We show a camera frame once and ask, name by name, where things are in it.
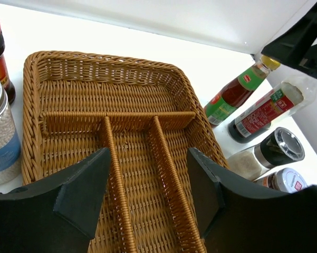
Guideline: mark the small white red lid jar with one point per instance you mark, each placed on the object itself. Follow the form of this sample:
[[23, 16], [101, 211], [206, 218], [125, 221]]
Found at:
[[285, 180]]

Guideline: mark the black cap soy sauce bottle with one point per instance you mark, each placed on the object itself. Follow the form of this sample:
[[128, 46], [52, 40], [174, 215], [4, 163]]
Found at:
[[291, 95]]

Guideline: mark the silver lid blue label jar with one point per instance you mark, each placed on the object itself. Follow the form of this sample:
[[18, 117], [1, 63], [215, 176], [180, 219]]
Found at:
[[10, 146]]

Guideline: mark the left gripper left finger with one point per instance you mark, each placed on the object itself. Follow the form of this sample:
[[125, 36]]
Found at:
[[58, 213]]

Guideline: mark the steel top glass grinder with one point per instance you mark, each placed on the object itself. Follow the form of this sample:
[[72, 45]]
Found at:
[[281, 147]]

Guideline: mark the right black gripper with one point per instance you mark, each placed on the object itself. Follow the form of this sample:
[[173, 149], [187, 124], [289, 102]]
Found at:
[[295, 48]]

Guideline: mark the brown wicker divided basket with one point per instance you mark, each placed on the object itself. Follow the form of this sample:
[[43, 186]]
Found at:
[[147, 114]]

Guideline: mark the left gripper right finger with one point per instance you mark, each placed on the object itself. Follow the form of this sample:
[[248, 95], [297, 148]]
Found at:
[[237, 215]]

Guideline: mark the yellow cap green label bottle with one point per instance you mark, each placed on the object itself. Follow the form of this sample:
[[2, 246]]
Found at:
[[234, 94]]

